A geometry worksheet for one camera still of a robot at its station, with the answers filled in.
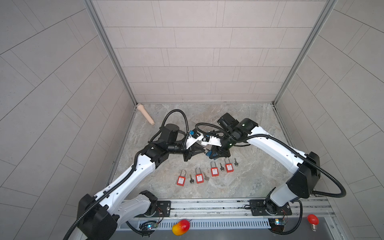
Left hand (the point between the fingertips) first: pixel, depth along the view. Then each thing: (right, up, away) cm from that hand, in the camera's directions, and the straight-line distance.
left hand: (205, 149), depth 68 cm
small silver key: (-7, -20, +12) cm, 24 cm away
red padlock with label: (+6, -16, +14) cm, 22 cm away
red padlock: (-12, -19, +11) cm, 25 cm away
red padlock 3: (+14, -14, +16) cm, 25 cm away
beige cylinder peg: (-47, +22, +43) cm, 67 cm away
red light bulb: (+48, -32, -2) cm, 58 cm away
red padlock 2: (-3, -18, +13) cm, 22 cm away
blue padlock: (+2, -1, -1) cm, 2 cm away
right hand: (+2, -3, +3) cm, 5 cm away
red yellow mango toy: (-11, -32, -5) cm, 34 cm away
